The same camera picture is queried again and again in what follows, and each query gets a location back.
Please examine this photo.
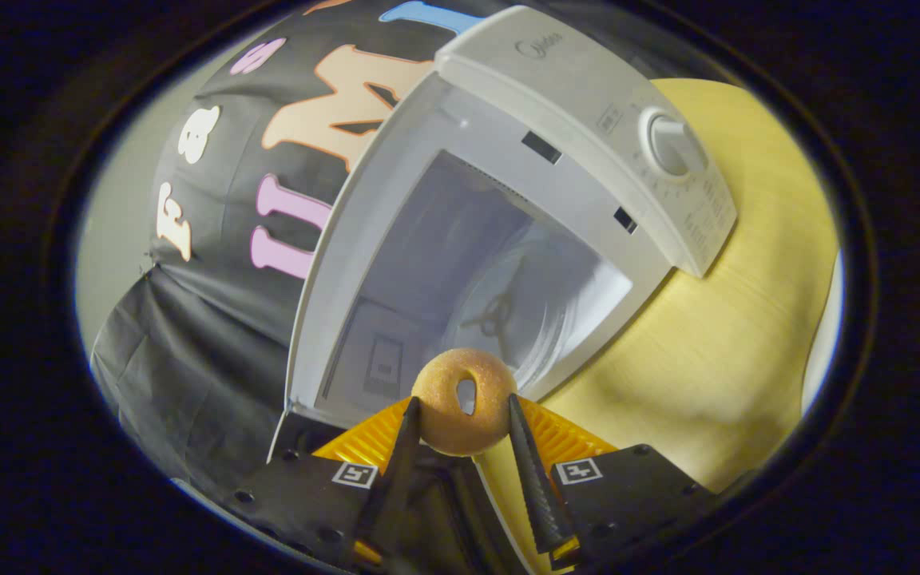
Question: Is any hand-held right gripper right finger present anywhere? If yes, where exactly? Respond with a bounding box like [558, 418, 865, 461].
[506, 392, 718, 571]

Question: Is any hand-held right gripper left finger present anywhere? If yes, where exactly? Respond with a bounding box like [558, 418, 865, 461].
[228, 395, 422, 569]

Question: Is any brown donut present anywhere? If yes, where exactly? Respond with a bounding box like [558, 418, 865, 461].
[411, 347, 518, 458]

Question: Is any white microwave oven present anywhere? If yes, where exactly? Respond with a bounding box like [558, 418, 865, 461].
[267, 4, 739, 575]

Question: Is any glass turntable plate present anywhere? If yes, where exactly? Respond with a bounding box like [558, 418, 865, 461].
[448, 240, 589, 388]

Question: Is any black backdrop cloth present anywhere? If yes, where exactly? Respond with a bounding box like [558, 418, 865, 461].
[91, 0, 509, 496]

